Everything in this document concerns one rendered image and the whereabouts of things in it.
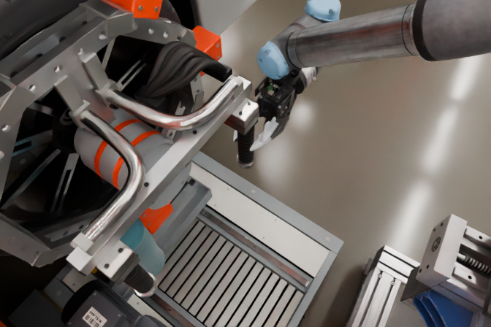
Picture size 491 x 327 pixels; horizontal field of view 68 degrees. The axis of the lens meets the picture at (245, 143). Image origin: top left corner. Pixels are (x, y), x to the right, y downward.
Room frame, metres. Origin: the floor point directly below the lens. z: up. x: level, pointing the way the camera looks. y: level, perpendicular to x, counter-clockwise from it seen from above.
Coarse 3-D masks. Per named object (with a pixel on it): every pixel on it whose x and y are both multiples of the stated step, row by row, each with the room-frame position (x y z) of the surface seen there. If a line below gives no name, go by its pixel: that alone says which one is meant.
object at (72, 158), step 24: (120, 48) 0.73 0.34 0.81; (144, 48) 0.64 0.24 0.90; (120, 72) 0.57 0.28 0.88; (144, 72) 0.67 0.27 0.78; (48, 96) 0.46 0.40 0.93; (168, 96) 0.62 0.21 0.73; (48, 120) 0.42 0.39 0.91; (24, 144) 0.37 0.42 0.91; (48, 144) 0.40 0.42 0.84; (72, 144) 0.43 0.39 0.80; (48, 168) 0.46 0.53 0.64; (72, 168) 0.39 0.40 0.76; (24, 192) 0.36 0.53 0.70; (48, 192) 0.37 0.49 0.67; (72, 192) 0.38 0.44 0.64; (96, 192) 0.39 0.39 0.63; (24, 216) 0.28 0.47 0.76; (48, 216) 0.29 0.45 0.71
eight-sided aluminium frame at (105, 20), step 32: (96, 0) 0.51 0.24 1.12; (64, 32) 0.44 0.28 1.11; (96, 32) 0.44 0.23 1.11; (128, 32) 0.48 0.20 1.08; (160, 32) 0.54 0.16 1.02; (192, 32) 0.61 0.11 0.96; (0, 64) 0.37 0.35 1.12; (32, 64) 0.37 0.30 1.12; (64, 64) 0.39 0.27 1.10; (0, 96) 0.31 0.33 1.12; (32, 96) 0.33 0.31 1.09; (192, 96) 0.58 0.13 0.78; (0, 128) 0.28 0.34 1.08; (0, 160) 0.26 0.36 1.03; (0, 192) 0.23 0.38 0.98; (0, 224) 0.20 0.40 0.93; (64, 224) 0.28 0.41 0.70; (32, 256) 0.18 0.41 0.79
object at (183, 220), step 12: (192, 180) 0.64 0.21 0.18; (204, 192) 0.61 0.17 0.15; (192, 204) 0.55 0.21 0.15; (204, 204) 0.57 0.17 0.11; (180, 216) 0.50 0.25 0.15; (192, 216) 0.51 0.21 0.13; (168, 228) 0.45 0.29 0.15; (180, 228) 0.45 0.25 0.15; (168, 240) 0.40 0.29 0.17; (96, 276) 0.28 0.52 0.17; (120, 288) 0.24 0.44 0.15; (132, 288) 0.24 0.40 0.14
